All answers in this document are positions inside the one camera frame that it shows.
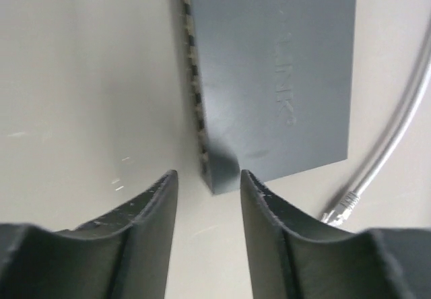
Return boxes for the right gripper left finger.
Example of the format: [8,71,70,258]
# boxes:
[1,170,178,298]

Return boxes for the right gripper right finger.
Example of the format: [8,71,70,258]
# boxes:
[240,170,430,298]

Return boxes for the grey ethernet cable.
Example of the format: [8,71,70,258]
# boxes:
[321,19,431,226]

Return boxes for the dark grey network switch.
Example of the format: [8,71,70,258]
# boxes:
[181,0,356,195]

